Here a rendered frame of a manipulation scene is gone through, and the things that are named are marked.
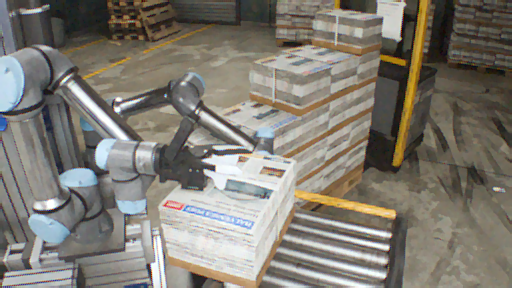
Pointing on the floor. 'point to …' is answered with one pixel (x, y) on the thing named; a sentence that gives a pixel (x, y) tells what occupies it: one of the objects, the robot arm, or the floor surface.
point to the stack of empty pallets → (131, 23)
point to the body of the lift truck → (383, 100)
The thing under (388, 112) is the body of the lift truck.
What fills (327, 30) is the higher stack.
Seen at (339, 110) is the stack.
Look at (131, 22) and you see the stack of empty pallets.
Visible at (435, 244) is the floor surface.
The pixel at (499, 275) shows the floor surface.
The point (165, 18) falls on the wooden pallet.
